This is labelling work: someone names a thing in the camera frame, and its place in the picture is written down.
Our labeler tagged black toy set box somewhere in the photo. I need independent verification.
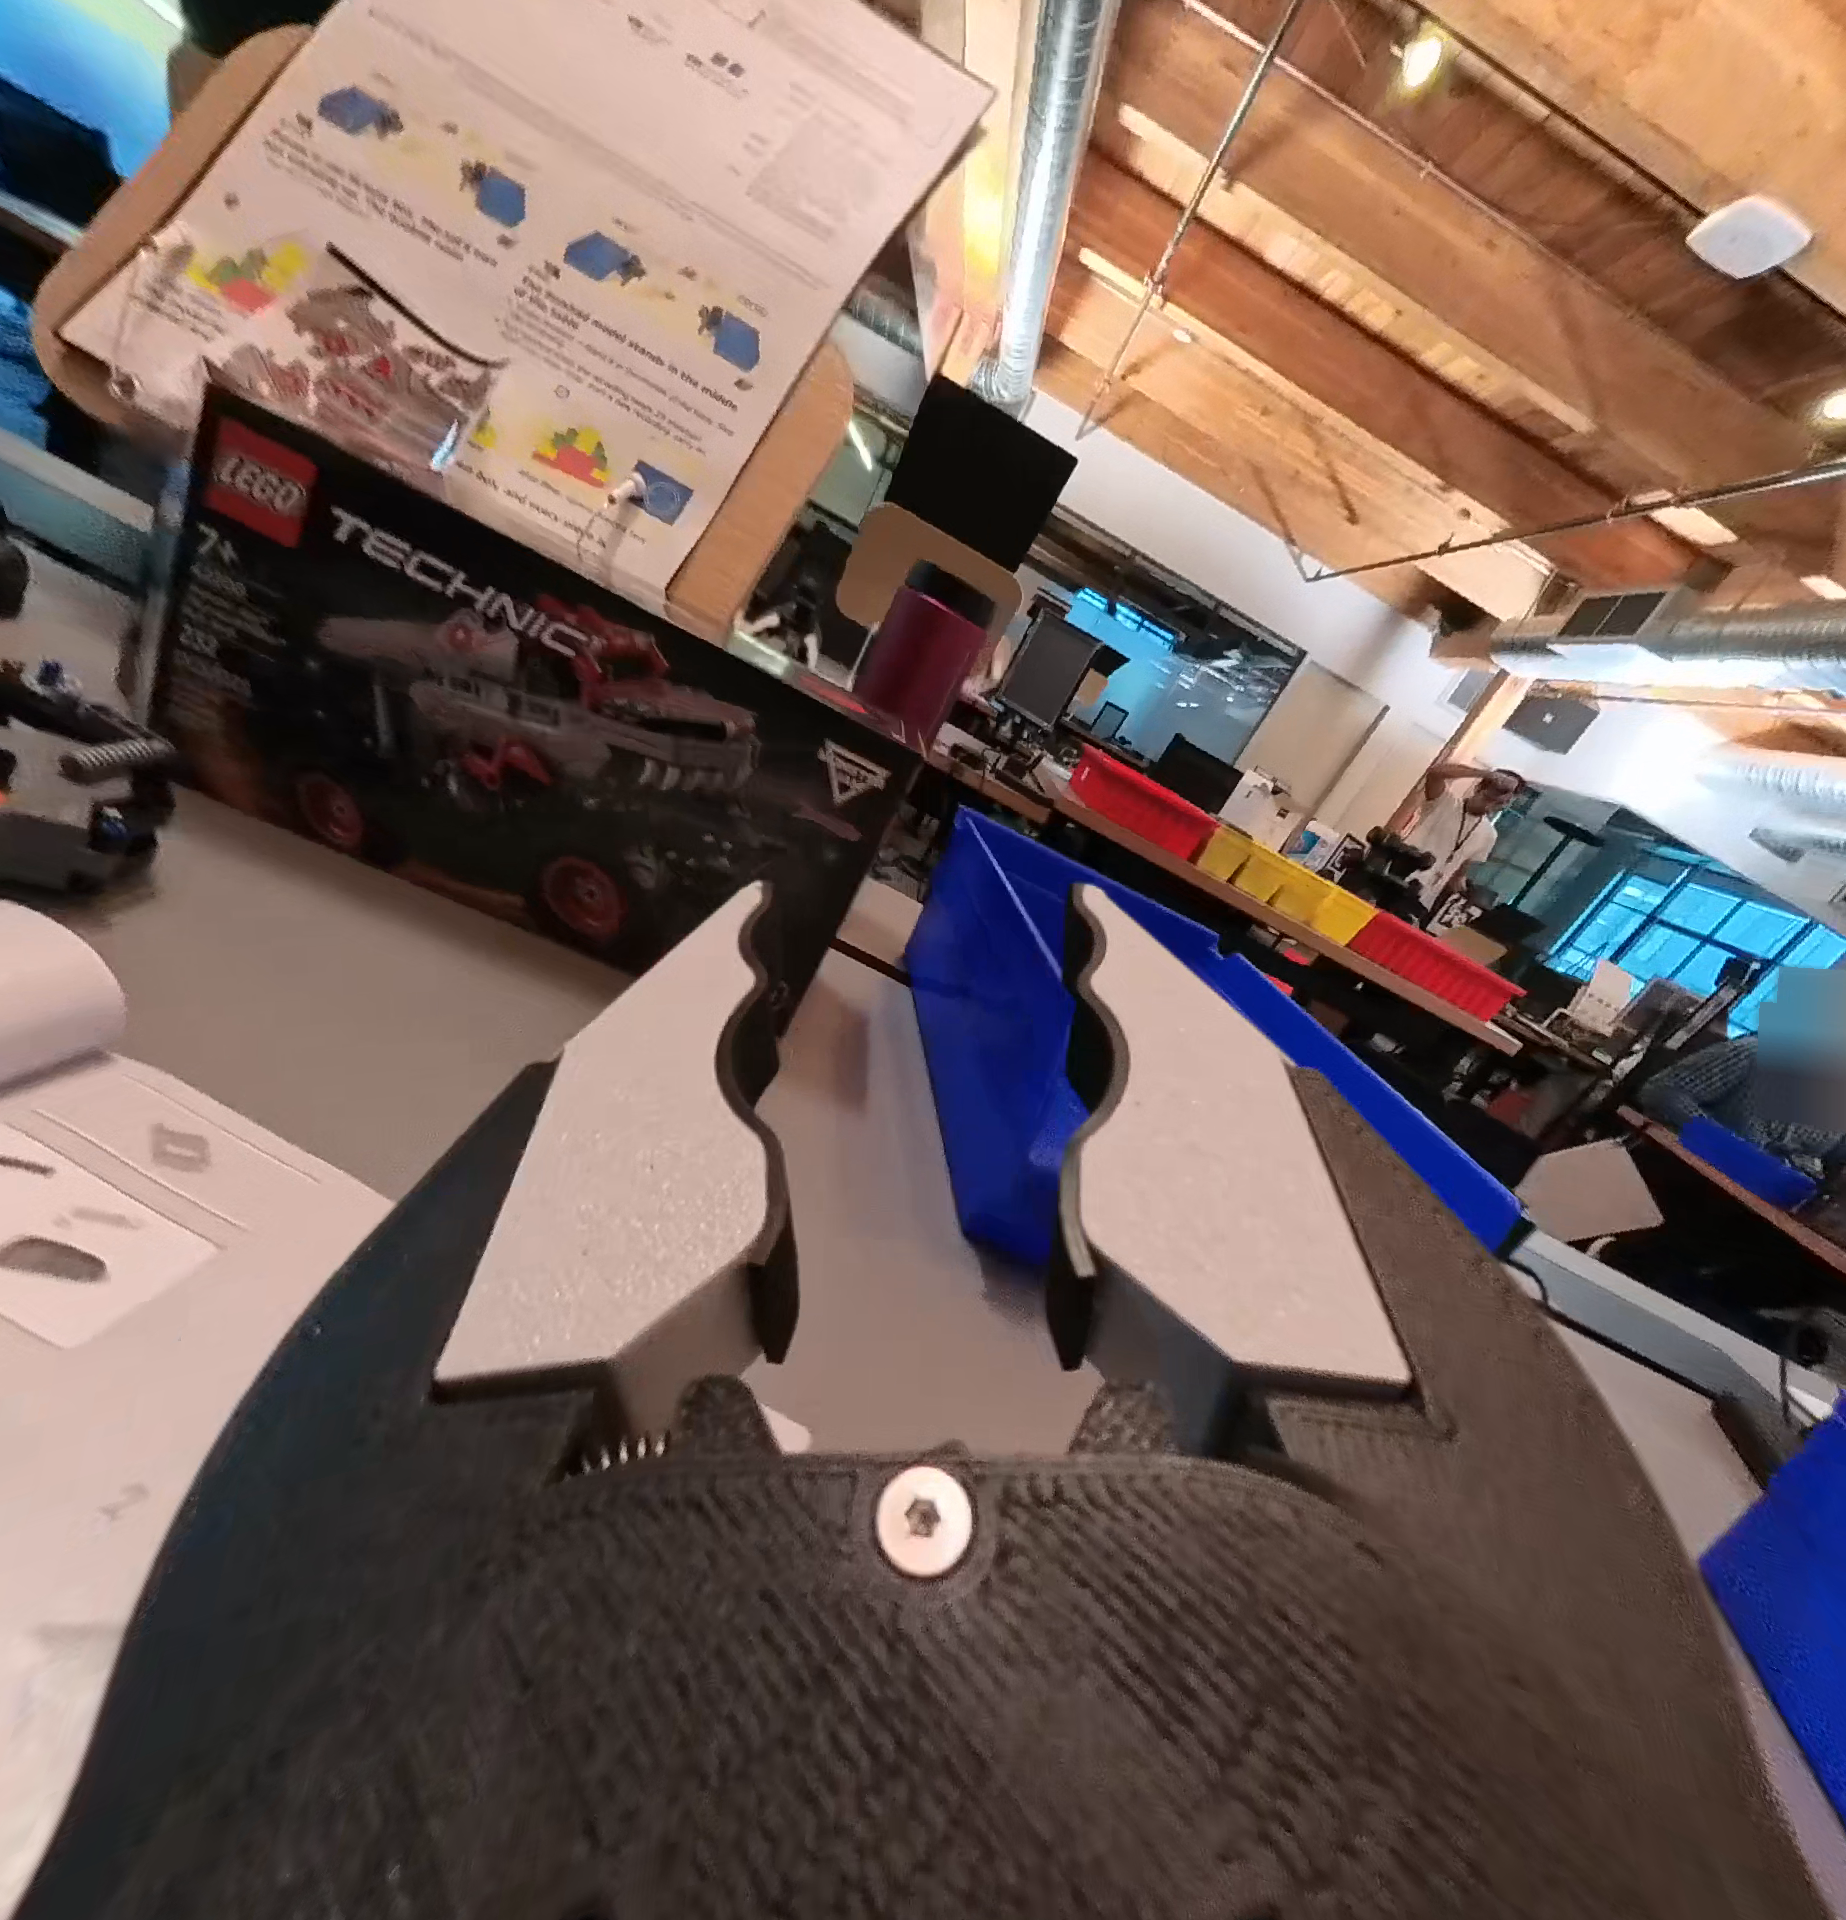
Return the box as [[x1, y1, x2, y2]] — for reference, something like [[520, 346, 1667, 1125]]
[[144, 382, 923, 1037]]

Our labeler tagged white ceiling device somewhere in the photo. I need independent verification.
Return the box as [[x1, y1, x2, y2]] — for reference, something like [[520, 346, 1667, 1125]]
[[1686, 194, 1795, 278]]

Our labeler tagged maroon tumbler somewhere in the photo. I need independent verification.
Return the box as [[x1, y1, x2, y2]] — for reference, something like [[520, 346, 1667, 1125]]
[[855, 557, 1000, 744]]

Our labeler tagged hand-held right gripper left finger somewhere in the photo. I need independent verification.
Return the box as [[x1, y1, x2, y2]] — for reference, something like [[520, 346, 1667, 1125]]
[[431, 883, 800, 1434]]

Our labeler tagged toy building instruction booklet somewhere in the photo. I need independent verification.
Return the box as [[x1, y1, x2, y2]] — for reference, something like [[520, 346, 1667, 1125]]
[[0, 892, 403, 1802]]

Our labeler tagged grey tilted board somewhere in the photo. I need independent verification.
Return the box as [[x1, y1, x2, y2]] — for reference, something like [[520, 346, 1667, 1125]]
[[1516, 1140, 1667, 1246]]

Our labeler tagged plain cardboard stand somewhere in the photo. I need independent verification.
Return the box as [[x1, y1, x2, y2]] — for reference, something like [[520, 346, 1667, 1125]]
[[840, 501, 1022, 618]]

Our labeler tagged clear bag of toy parts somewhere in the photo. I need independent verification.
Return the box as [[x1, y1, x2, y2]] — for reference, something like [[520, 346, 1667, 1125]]
[[204, 270, 506, 468]]

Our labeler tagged blue plastic bin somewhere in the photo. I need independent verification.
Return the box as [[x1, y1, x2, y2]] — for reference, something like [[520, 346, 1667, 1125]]
[[900, 808, 1518, 1263], [1701, 1393, 1846, 1854], [1680, 1116, 1822, 1215]]

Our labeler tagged grey desk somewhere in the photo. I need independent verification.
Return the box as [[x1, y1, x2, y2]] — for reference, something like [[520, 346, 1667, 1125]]
[[0, 562, 1815, 1920]]

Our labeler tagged red plastic bin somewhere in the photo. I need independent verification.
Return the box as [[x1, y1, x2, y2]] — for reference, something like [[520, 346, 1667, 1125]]
[[1347, 907, 1525, 1025], [1070, 748, 1222, 860]]

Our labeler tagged silver ventilation duct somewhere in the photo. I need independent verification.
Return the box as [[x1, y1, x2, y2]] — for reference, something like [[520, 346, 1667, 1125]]
[[1493, 592, 1846, 674], [966, 0, 1119, 407]]

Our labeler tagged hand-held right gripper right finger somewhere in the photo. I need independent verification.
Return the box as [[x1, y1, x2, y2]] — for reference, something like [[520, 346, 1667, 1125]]
[[1046, 883, 1418, 1452]]

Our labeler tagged black square panel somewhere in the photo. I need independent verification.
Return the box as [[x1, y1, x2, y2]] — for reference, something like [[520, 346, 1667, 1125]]
[[886, 375, 1078, 571]]

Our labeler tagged grey toy chassis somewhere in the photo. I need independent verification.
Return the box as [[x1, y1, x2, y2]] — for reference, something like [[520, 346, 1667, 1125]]
[[0, 652, 183, 903]]

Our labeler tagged computer monitor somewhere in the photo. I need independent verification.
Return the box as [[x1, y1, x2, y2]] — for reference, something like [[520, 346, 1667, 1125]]
[[997, 613, 1098, 728]]

